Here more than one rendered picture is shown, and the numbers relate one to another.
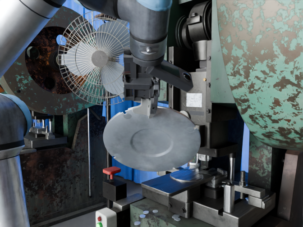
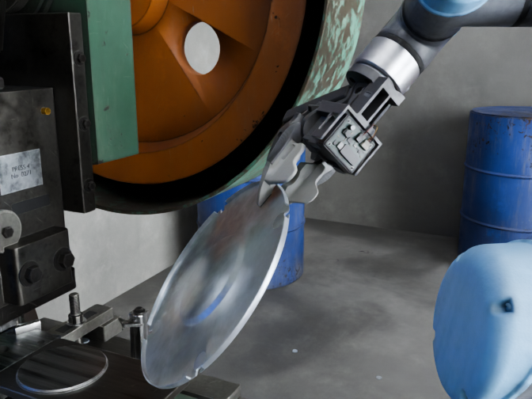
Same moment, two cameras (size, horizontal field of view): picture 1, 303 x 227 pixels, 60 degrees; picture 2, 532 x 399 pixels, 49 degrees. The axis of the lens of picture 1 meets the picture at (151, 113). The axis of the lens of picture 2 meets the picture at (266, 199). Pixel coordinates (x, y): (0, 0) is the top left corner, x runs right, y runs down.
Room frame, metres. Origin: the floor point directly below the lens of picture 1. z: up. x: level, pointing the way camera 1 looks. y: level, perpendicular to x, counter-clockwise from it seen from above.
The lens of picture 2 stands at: (0.95, 0.68, 1.23)
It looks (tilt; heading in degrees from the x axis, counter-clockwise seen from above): 15 degrees down; 250
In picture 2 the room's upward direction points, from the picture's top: straight up
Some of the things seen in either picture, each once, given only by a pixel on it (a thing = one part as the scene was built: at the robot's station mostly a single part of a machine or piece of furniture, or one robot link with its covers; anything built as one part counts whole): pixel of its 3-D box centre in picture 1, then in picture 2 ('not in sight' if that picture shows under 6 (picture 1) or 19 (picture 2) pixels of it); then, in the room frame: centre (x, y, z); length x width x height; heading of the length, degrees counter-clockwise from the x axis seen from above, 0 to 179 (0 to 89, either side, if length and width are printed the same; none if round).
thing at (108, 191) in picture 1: (114, 201); not in sight; (1.11, 0.16, 0.62); 0.10 x 0.06 x 0.20; 44
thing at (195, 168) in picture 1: (204, 174); (3, 363); (1.05, -0.22, 0.76); 0.15 x 0.09 x 0.05; 44
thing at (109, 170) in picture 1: (112, 177); not in sight; (1.13, 0.17, 0.72); 0.07 x 0.06 x 0.08; 134
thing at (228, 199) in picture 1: (228, 196); (140, 333); (0.84, -0.25, 0.75); 0.03 x 0.03 x 0.10; 44
